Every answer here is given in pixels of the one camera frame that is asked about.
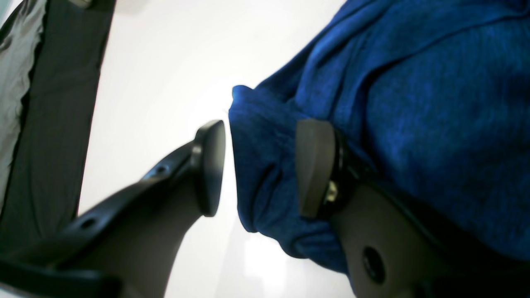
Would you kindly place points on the black cloth side table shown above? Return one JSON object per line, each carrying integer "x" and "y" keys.
{"x": 44, "y": 184}

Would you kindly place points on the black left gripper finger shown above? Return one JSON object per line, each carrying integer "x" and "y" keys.
{"x": 125, "y": 246}

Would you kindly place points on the blue long-sleeve T-shirt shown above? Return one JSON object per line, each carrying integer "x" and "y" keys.
{"x": 432, "y": 94}

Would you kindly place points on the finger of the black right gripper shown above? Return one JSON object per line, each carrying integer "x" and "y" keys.
{"x": 395, "y": 246}

